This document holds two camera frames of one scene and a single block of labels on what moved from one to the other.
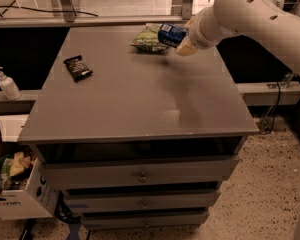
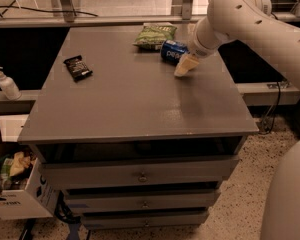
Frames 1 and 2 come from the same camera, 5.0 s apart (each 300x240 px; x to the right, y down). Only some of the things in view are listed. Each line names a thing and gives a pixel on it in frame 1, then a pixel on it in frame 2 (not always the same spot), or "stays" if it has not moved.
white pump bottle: x=8 y=85 stays
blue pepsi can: x=172 y=35 to x=171 y=51
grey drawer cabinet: x=147 y=140 stays
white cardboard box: x=38 y=201 stays
